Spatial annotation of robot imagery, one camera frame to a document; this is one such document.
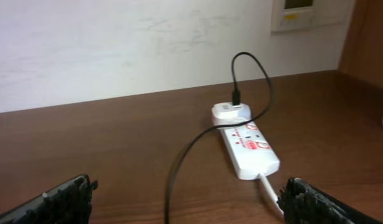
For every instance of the brown wooden side panel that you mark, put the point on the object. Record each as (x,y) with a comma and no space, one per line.
(362,56)

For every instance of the white power strip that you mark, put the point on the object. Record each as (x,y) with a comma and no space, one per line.
(250,152)

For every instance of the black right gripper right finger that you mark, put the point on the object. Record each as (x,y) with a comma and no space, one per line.
(303,203)

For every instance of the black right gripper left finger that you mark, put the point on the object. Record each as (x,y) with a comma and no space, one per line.
(67,203)

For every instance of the white wall control panel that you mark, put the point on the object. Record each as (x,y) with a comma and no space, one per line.
(290,15)

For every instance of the white usb charger adapter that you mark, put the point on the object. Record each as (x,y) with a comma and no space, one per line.
(226,113)

